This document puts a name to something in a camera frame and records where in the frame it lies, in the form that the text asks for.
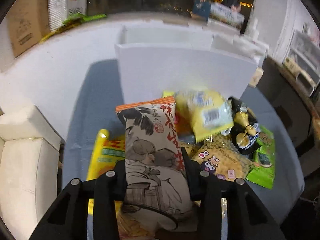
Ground ink drawing peanut bag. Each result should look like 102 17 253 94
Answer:
116 96 193 230

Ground white Sanfu shopping bag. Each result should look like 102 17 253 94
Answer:
48 0 87 31

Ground landscape printed gift box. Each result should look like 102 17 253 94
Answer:
191 0 246 29

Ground white leather sofa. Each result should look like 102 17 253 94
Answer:
1 105 61 239

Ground white storage box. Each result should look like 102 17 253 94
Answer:
115 24 258 103

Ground kuromi cracker packet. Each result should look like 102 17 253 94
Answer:
192 134 254 181

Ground yellow green small packet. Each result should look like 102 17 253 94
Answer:
162 90 234 143

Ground yellow red snack bag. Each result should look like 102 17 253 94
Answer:
86 129 125 180

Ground black potato chips bag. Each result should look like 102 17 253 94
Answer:
228 97 261 155

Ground brown cardboard box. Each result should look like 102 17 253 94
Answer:
7 0 50 57

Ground green packets on sill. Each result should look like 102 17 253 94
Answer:
39 12 107 44

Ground cream tissue pack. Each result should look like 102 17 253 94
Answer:
248 67 264 88

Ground green seaweed snack bag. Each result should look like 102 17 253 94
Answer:
246 125 276 190

